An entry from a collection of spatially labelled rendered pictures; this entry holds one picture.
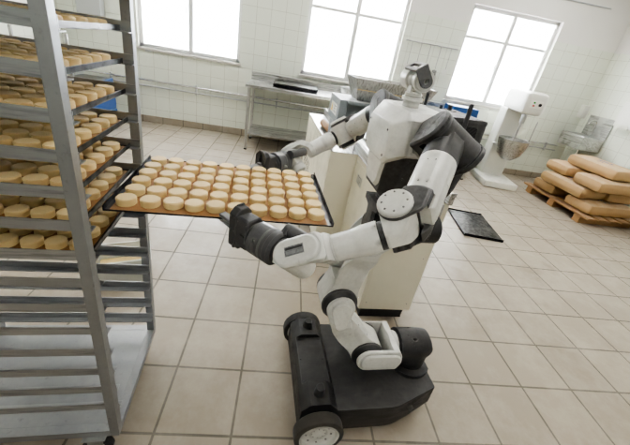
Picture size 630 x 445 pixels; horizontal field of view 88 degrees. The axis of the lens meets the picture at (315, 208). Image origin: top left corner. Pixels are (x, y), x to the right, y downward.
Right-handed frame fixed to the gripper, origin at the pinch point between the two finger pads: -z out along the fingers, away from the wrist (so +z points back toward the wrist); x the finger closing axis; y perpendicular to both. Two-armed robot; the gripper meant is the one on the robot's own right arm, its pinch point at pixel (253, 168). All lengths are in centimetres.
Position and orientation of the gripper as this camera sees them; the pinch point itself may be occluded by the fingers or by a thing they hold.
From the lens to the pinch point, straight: 128.2
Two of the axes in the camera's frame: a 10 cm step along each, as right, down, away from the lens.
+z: 5.9, -2.7, 7.6
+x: 1.7, -8.8, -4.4
